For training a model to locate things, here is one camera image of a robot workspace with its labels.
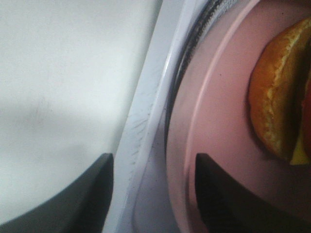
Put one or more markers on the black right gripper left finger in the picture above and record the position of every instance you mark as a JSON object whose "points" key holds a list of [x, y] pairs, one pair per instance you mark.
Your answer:
{"points": [[80, 208]]}

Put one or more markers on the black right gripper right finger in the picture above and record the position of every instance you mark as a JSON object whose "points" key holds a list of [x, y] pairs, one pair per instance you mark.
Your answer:
{"points": [[226, 206]]}

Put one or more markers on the pink round plate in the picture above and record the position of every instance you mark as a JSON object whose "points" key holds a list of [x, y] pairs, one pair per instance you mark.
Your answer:
{"points": [[224, 132]]}

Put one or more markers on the burger with lettuce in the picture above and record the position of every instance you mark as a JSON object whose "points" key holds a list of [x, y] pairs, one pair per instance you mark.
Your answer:
{"points": [[280, 94]]}

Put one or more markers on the white microwave oven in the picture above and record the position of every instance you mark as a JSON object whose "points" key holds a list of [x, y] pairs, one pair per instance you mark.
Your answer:
{"points": [[140, 201]]}

